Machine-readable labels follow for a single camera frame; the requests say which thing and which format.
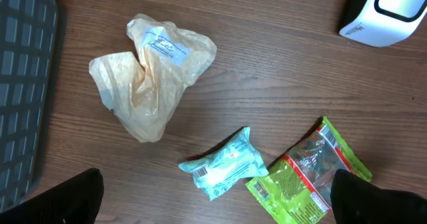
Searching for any teal snack packet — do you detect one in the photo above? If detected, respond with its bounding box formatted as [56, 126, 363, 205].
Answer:
[179, 127, 268, 201]

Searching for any white barcode scanner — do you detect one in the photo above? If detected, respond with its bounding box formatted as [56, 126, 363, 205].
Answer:
[338, 0, 426, 47]

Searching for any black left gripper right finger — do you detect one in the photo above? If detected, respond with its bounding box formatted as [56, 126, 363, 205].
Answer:
[330, 169, 426, 224]

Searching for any green candy bag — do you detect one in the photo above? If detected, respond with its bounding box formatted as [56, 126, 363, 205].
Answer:
[246, 117, 372, 224]

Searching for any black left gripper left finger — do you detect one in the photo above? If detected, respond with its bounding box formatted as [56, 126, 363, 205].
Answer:
[1, 168, 104, 224]

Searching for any beige snack bag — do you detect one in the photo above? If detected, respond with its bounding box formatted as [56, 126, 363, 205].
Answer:
[89, 13, 217, 143]

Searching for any grey plastic shopping basket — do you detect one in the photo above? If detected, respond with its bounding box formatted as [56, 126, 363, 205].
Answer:
[1, 0, 67, 212]

